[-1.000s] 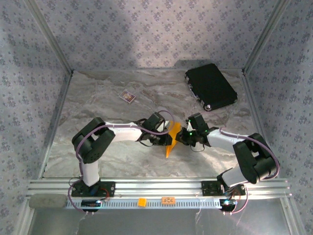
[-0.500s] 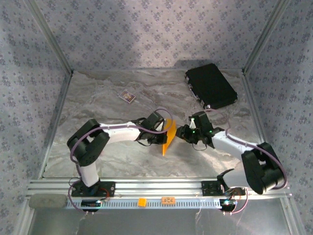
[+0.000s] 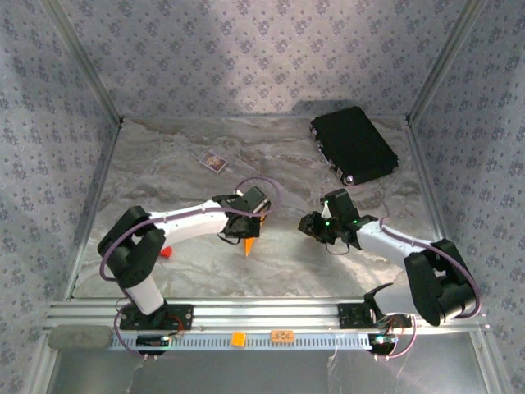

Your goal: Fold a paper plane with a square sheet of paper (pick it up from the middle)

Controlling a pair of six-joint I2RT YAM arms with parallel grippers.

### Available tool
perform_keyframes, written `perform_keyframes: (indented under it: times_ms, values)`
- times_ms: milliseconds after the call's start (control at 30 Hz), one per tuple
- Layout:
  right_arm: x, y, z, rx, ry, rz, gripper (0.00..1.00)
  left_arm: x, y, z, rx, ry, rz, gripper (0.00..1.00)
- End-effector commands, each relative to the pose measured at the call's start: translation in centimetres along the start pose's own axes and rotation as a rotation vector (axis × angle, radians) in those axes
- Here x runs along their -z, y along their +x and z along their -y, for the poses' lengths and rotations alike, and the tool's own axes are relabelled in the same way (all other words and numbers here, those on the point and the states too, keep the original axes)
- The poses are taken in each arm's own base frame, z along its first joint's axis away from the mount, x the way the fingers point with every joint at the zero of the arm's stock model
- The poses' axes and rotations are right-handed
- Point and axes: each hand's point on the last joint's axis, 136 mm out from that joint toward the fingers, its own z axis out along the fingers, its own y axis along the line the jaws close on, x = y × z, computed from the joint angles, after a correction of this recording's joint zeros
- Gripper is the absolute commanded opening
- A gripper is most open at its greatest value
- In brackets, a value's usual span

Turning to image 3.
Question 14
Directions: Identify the slotted grey cable duct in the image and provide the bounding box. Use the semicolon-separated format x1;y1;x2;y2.
110;331;395;350

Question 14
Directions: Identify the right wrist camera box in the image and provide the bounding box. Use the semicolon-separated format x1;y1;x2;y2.
320;188;356;223

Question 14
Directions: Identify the small picture card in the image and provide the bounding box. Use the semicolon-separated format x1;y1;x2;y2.
199;149;229;174

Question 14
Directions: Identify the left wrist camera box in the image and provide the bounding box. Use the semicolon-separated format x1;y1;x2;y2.
235;186;272;215

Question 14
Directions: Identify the grey foam block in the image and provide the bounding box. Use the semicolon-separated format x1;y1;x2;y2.
48;325;114;351

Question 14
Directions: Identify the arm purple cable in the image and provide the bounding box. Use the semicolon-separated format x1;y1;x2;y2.
352;182;482;362
100;176;282;362

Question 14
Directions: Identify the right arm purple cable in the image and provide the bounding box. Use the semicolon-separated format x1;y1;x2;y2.
352;182;482;362

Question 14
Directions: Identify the wide aluminium mounting rail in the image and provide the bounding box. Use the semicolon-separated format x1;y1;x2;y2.
44;298;491;332

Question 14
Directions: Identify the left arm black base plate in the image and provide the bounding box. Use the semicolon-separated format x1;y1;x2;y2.
118;303;194;332

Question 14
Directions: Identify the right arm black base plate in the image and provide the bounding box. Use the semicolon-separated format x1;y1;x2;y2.
336;302;413;329

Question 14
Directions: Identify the black hard case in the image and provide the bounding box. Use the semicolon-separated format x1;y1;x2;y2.
309;105;399;188

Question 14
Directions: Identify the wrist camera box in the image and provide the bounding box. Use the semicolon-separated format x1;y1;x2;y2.
235;186;272;215
320;188;356;223

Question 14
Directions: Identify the aluminium frame post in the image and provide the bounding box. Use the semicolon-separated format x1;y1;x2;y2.
408;0;491;124
43;0;124;124

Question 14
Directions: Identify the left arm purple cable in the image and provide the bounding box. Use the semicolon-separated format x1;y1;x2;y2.
100;176;282;362

